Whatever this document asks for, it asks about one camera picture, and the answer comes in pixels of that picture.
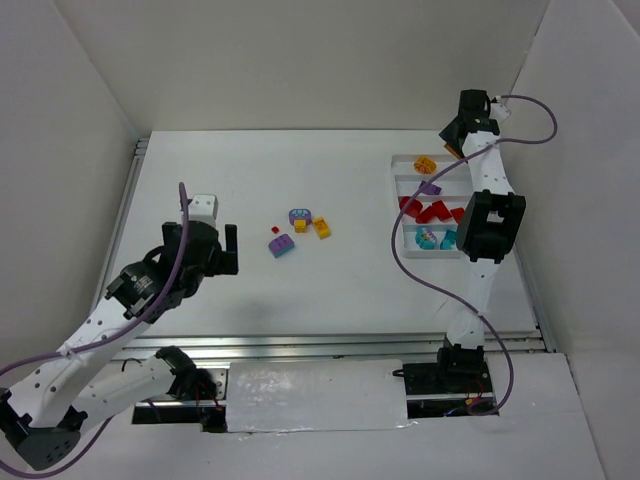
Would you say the yellow oval lego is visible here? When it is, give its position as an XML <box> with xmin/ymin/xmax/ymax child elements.
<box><xmin>413</xmin><ymin>156</ymin><xmax>438</xmax><ymax>175</ymax></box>

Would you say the purple curved lego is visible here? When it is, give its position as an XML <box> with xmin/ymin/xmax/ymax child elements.
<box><xmin>268</xmin><ymin>234</ymin><xmax>295</xmax><ymax>258</ymax></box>

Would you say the purple fan lego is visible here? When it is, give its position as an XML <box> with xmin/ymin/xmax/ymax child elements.
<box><xmin>419</xmin><ymin>181</ymin><xmax>442</xmax><ymax>196</ymax></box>

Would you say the purple flower lego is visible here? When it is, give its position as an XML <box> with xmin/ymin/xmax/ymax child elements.
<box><xmin>288</xmin><ymin>208</ymin><xmax>312</xmax><ymax>225</ymax></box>

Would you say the small yellow lego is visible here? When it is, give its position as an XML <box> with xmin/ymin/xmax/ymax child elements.
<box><xmin>293</xmin><ymin>219</ymin><xmax>307</xmax><ymax>233</ymax></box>

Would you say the red arch lego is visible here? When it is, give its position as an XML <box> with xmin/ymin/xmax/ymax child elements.
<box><xmin>416</xmin><ymin>200</ymin><xmax>451</xmax><ymax>224</ymax></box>

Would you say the yellow curved lego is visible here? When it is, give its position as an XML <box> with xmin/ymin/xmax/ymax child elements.
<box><xmin>312</xmin><ymin>217</ymin><xmax>331</xmax><ymax>239</ymax></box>

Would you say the teal square lego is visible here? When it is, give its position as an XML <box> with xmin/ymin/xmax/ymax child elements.
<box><xmin>440</xmin><ymin>230</ymin><xmax>457</xmax><ymax>250</ymax></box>

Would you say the teal oval lego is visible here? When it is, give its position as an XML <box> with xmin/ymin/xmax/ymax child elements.
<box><xmin>415</xmin><ymin>227</ymin><xmax>438</xmax><ymax>250</ymax></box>

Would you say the red flower lego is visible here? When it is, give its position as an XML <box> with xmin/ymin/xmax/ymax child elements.
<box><xmin>399</xmin><ymin>196</ymin><xmax>423</xmax><ymax>218</ymax></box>

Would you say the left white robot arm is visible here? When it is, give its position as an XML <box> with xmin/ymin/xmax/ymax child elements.
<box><xmin>1</xmin><ymin>221</ymin><xmax>239</xmax><ymax>479</ymax></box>

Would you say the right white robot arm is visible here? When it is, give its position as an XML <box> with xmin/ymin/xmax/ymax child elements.
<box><xmin>437</xmin><ymin>89</ymin><xmax>526</xmax><ymax>381</ymax></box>

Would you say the white compartment tray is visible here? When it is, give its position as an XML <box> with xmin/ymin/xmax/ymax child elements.
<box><xmin>390</xmin><ymin>153</ymin><xmax>504</xmax><ymax>261</ymax></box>

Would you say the white foam board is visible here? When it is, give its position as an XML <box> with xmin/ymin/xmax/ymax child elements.
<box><xmin>226</xmin><ymin>359</ymin><xmax>408</xmax><ymax>433</ymax></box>

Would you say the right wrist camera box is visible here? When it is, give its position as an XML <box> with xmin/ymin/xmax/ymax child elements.
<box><xmin>490</xmin><ymin>96</ymin><xmax>511</xmax><ymax>124</ymax></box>

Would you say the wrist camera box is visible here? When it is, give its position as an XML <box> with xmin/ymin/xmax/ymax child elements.
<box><xmin>490</xmin><ymin>96</ymin><xmax>511</xmax><ymax>124</ymax></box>
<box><xmin>188</xmin><ymin>194</ymin><xmax>219</xmax><ymax>227</ymax></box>

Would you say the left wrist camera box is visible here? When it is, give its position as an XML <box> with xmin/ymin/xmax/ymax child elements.
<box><xmin>188</xmin><ymin>194</ymin><xmax>219</xmax><ymax>227</ymax></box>

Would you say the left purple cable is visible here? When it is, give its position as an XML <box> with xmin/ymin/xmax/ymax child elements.
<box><xmin>0</xmin><ymin>182</ymin><xmax>194</xmax><ymax>476</ymax></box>

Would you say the aluminium frame rail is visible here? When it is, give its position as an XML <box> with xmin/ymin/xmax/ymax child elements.
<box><xmin>127</xmin><ymin>332</ymin><xmax>549</xmax><ymax>361</ymax></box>

